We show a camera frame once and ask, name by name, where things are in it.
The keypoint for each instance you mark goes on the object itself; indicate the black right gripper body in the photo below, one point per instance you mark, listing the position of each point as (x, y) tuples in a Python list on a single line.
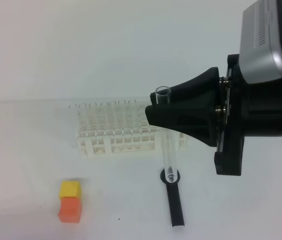
[(251, 110)]

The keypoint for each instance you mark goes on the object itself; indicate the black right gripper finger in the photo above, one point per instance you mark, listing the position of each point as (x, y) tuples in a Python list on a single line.
[(206, 83), (195, 119)]

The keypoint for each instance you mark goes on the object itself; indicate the clear glass test tube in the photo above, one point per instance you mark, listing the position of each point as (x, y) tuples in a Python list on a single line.
[(163, 97)]

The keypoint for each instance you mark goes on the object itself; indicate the white plastic test tube rack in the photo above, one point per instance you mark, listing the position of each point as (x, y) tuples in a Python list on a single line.
[(96, 141)]

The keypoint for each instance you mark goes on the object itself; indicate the black plastic scoop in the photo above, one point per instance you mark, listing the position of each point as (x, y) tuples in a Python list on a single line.
[(174, 200)]

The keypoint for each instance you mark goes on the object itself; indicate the yellow cube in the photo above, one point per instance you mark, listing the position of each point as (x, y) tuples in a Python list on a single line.
[(70, 189)]

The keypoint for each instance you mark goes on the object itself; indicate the orange cube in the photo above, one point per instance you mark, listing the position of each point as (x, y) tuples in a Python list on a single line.
[(70, 210)]

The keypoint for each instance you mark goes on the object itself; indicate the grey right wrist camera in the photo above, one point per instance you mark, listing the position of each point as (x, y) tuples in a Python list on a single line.
[(260, 54)]

